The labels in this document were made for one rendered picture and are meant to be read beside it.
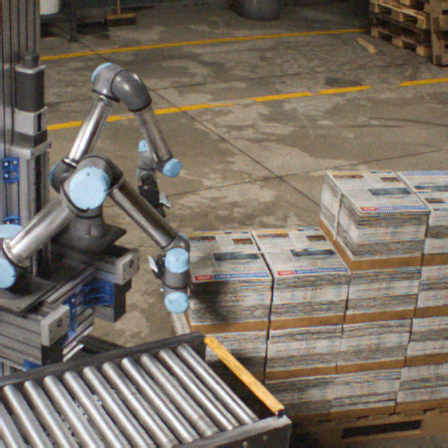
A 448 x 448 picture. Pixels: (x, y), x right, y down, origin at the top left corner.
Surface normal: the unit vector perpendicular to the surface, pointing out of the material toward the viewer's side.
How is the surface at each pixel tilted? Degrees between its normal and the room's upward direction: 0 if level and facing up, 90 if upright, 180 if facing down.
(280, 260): 1
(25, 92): 90
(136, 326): 0
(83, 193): 85
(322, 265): 0
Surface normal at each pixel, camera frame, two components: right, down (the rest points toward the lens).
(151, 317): 0.07, -0.89
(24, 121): -0.42, 0.37
